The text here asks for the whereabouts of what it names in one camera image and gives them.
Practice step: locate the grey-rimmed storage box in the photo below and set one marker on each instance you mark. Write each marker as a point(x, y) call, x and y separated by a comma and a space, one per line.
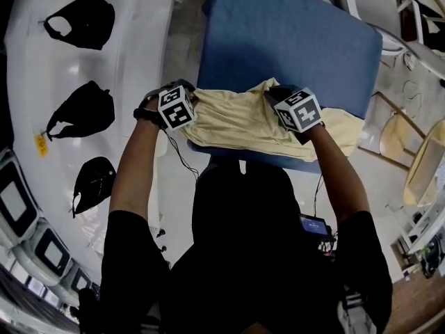
point(80, 282)
point(52, 256)
point(14, 200)

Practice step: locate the person's right striped shoe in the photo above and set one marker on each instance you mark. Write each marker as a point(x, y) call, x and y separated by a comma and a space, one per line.
point(356, 317)

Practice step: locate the black fabric bag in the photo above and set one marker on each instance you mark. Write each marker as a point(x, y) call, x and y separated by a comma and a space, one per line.
point(88, 311)

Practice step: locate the pale yellow garment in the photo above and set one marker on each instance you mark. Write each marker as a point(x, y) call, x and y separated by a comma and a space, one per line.
point(236, 124)

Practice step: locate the black caps on rack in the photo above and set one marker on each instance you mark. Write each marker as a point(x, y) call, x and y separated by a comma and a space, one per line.
point(90, 23)

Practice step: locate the person's black-clothed body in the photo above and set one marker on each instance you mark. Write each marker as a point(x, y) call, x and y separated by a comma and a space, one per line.
point(243, 273)

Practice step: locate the small black monitor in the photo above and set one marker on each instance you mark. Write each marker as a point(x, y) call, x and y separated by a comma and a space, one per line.
point(314, 226)

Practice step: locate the white low shelf unit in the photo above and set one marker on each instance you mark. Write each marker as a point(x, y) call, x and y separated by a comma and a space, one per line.
point(427, 214)

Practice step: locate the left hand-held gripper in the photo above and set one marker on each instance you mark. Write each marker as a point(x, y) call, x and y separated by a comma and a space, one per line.
point(177, 110)

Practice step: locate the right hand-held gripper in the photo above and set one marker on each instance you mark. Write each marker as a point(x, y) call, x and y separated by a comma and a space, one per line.
point(302, 113)

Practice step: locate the white lounge chair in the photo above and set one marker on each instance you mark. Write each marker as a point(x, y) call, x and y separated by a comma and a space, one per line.
point(424, 56)

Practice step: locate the white frame chair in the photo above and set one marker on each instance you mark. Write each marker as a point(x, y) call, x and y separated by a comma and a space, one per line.
point(415, 19)

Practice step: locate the person's right forearm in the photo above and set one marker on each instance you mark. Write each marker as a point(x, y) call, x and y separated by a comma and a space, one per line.
point(340, 179)

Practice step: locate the light wooden stool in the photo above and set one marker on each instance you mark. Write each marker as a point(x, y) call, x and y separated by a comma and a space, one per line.
point(396, 131)

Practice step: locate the blue padded mat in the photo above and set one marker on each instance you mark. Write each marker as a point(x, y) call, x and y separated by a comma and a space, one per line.
point(285, 40)

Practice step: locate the person's left hand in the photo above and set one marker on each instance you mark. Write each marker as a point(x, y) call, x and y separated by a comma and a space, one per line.
point(153, 103)

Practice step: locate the black cap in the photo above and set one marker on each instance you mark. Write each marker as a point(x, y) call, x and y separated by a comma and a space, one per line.
point(95, 186)

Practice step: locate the yellow paper tag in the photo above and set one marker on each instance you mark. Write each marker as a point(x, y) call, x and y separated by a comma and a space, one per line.
point(41, 145)

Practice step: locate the beige plastic basket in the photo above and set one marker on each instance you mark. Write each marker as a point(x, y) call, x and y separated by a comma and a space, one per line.
point(422, 172)

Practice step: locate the person's left forearm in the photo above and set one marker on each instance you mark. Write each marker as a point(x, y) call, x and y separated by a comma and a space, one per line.
point(135, 172)

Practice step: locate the row of black caps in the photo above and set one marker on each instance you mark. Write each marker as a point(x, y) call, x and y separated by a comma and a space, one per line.
point(87, 111)

